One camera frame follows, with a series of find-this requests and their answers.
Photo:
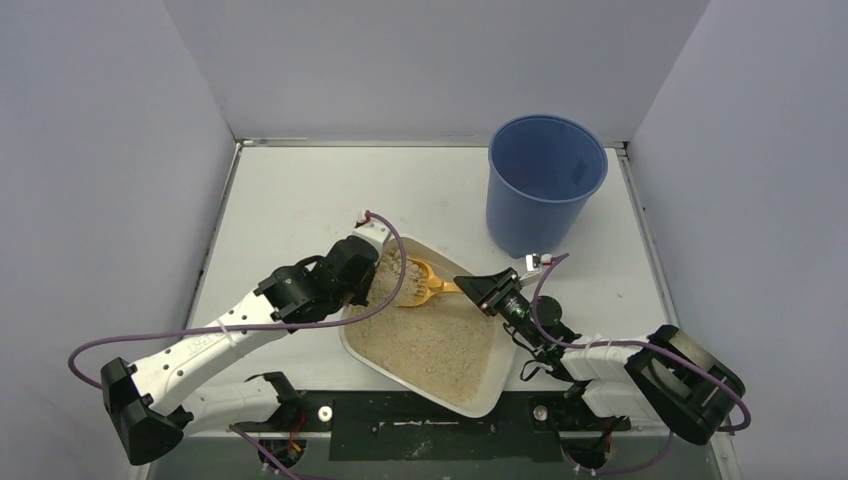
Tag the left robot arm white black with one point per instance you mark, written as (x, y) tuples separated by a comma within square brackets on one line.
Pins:
[(156, 401)]

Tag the blue plastic bucket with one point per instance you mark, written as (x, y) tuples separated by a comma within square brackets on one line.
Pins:
[(542, 171)]

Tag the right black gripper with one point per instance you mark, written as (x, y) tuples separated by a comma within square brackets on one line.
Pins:
[(497, 292)]

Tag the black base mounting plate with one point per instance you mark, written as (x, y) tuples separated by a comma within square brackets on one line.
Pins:
[(402, 426)]

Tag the orange plastic litter scoop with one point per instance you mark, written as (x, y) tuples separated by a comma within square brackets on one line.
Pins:
[(427, 285)]

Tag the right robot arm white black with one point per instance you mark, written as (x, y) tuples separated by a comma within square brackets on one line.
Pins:
[(663, 377)]

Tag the beige cat litter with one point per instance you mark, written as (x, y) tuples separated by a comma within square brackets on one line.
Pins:
[(441, 348)]

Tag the white plastic litter tray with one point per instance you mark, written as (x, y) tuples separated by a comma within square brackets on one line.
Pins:
[(500, 360)]

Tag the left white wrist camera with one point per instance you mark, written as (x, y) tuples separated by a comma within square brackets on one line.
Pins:
[(374, 232)]

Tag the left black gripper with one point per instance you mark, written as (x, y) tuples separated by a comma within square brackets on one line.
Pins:
[(361, 279)]

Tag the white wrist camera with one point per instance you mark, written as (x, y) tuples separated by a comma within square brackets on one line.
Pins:
[(536, 264), (374, 232)]

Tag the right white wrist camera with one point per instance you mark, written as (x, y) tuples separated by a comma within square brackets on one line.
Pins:
[(536, 264)]

